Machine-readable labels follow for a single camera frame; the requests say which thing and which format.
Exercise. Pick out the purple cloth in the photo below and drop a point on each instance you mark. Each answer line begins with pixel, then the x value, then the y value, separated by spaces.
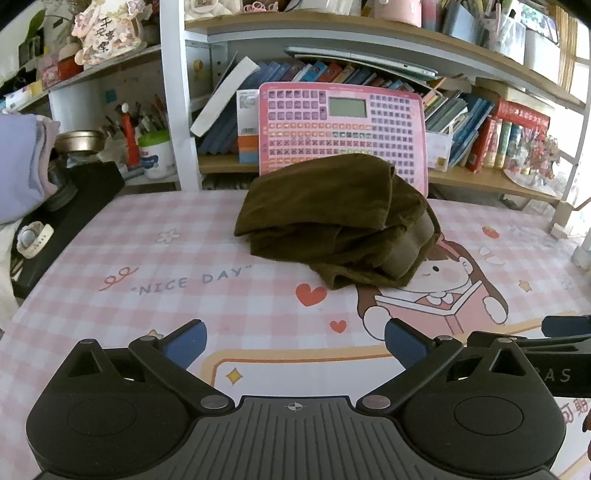
pixel 18 161

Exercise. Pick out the crystal tree ornament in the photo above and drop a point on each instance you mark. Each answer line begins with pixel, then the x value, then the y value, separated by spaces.
pixel 535 157

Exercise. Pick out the pink checkered desk mat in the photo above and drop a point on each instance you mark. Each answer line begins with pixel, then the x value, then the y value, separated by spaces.
pixel 138 258

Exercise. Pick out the red pen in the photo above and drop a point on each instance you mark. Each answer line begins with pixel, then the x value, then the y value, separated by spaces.
pixel 131 138

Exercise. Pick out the round metal tin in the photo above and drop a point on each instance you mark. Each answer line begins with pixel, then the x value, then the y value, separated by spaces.
pixel 78 142

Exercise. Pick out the red standing book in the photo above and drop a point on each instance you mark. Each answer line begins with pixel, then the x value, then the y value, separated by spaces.
pixel 478 147

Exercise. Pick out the white leaning book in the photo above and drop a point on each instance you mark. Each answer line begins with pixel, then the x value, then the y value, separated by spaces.
pixel 221 97

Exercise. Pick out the brown pants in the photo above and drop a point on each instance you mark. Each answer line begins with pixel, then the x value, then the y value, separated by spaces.
pixel 323 207

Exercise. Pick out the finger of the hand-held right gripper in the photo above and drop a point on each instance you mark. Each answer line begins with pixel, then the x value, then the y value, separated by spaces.
pixel 565 326
pixel 549 345

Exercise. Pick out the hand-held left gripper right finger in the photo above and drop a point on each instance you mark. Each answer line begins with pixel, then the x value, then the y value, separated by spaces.
pixel 406 344

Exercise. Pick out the pink toy keyboard tablet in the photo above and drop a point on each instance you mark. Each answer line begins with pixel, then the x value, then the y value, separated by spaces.
pixel 295 129

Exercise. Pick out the clear pen holder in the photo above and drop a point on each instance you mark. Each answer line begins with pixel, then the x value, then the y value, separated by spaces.
pixel 505 37

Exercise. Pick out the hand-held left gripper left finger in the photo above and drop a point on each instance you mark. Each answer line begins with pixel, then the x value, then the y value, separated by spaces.
pixel 187 344

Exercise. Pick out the pink cup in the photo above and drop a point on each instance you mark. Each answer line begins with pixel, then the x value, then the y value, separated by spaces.
pixel 399 11

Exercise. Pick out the white smartwatch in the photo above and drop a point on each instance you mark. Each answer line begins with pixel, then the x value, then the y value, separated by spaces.
pixel 41 235

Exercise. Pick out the black board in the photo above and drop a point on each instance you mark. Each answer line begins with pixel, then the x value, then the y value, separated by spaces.
pixel 87 194

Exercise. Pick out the white jar green lid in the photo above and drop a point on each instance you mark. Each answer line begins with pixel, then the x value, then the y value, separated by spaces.
pixel 157 159

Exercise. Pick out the row of blue books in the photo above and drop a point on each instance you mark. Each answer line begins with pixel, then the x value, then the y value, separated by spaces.
pixel 461 120

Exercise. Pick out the white bookshelf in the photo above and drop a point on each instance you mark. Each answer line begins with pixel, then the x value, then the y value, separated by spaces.
pixel 173 92

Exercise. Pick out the floral doll figurine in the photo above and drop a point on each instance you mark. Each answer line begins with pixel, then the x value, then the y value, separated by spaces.
pixel 106 37

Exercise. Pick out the red thick dictionary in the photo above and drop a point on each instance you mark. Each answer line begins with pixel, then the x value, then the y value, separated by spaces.
pixel 521 117

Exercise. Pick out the white orange blue box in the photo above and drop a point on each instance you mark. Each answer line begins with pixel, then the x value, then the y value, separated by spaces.
pixel 248 143

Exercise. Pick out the bundle of paintbrushes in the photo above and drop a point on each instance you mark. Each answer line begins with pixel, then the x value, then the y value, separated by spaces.
pixel 154 115

